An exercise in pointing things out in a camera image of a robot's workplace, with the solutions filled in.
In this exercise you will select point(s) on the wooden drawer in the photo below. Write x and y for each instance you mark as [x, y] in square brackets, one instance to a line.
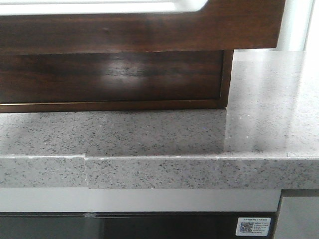
[219, 25]
[110, 77]

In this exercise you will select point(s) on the dark wooden drawer cabinet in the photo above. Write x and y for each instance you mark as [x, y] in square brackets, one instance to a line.
[218, 103]

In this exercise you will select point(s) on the white QR code sticker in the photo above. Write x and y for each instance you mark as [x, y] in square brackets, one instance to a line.
[249, 227]

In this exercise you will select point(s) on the grey cabinet panel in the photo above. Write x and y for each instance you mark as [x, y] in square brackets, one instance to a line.
[298, 218]

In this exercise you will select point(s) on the white pleated curtain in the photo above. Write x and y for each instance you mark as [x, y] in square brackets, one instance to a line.
[300, 26]

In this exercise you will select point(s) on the black glass appliance door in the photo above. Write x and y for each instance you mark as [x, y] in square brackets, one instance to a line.
[127, 225]

